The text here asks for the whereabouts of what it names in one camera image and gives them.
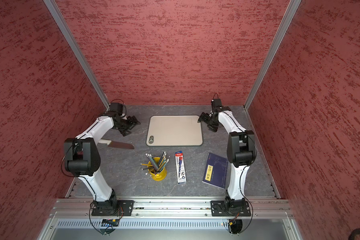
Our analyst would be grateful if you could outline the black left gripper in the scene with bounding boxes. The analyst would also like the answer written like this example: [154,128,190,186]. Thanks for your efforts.
[115,115,141,136]

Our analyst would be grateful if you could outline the knife with cream handle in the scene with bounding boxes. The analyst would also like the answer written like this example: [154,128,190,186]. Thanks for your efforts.
[98,139,135,150]

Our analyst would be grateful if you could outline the beige green-rimmed cutting board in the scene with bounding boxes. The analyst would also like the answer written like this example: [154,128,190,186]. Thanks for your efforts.
[146,115,203,147]

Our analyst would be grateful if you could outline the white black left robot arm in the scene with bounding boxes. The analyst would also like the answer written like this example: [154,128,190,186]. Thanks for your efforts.
[63,114,140,210]

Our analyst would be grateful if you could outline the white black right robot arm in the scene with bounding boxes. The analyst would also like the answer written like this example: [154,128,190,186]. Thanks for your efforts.
[198,110,258,209]

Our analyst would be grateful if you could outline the pencils bunch in cup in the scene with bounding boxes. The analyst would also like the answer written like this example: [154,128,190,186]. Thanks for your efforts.
[141,151,170,172]

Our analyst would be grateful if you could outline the dark blue notebook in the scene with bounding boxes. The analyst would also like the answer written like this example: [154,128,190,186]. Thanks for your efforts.
[202,153,229,189]

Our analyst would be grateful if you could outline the red blue pencil box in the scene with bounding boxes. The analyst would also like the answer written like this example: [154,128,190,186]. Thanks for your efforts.
[175,151,187,184]

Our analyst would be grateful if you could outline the yellow pencil cup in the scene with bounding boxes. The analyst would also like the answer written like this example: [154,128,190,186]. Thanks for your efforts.
[148,157,167,181]

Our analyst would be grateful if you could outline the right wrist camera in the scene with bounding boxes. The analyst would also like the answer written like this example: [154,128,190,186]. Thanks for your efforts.
[211,99,223,112]

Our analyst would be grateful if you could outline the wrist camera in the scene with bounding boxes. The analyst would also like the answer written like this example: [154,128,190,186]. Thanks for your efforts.
[109,103,125,115]
[211,99,223,112]

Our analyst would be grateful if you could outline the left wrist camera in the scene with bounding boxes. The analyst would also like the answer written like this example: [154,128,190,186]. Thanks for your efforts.
[109,103,125,115]

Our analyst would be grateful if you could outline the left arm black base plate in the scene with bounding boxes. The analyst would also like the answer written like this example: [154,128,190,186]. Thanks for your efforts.
[90,200,135,217]

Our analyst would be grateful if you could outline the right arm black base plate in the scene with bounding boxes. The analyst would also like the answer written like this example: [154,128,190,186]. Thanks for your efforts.
[210,199,252,217]

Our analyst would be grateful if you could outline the aluminium front rail frame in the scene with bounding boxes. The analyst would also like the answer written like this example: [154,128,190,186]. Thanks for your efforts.
[39,197,302,240]

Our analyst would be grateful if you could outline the left aluminium corner post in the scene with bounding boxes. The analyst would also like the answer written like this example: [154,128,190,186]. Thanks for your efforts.
[43,0,110,110]

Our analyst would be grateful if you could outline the aluminium corner post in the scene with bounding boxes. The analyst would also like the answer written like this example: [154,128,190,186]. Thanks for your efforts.
[43,0,110,110]
[244,0,301,112]

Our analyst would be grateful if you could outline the right aluminium corner post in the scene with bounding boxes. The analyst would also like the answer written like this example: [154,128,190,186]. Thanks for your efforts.
[244,0,301,112]

